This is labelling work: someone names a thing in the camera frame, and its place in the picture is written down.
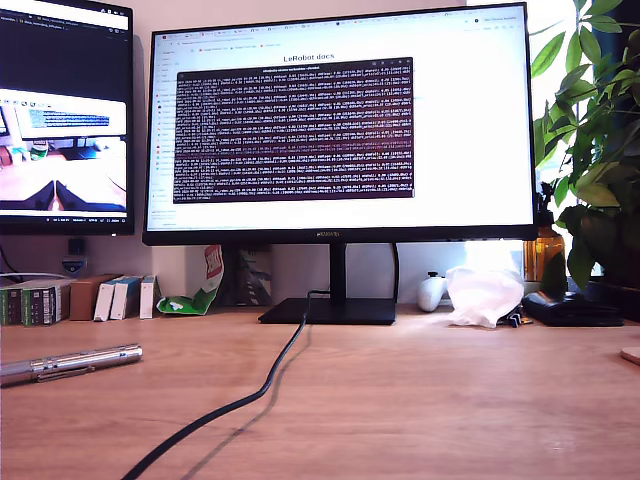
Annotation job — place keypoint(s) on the metallic silver laser pointer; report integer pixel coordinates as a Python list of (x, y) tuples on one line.
[(75, 361)]

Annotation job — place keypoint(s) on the dark printed box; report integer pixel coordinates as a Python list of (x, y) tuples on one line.
[(252, 276)]

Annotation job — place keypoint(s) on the green snack bag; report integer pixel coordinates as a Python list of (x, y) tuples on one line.
[(195, 301)]

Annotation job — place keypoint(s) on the large black Huawei monitor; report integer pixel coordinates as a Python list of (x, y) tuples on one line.
[(465, 150)]

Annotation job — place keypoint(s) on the white crumpled plastic bag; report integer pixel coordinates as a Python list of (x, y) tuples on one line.
[(482, 297)]

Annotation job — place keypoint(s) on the small white blue box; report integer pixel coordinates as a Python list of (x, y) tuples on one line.
[(121, 300), (147, 299), (103, 301)]

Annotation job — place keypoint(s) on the amber glass pump bottle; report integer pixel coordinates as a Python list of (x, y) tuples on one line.
[(542, 252)]

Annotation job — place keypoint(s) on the brown cardboard box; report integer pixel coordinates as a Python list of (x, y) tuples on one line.
[(84, 296)]

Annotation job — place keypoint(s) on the small black cube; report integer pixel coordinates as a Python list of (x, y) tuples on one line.
[(76, 246)]

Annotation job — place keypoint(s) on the blue shield sticker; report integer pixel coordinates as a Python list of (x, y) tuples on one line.
[(74, 264)]

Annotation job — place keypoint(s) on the black leather wallet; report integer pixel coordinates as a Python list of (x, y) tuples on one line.
[(570, 309)]

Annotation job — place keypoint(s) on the green printed box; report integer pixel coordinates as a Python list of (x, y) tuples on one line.
[(9, 306), (41, 305)]

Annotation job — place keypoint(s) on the green leafy plant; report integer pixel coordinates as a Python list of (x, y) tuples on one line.
[(600, 150)]

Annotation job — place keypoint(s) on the black plant pot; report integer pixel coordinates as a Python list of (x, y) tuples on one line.
[(612, 301)]

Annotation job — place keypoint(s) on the black monitor with dark screen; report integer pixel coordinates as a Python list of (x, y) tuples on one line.
[(65, 60)]

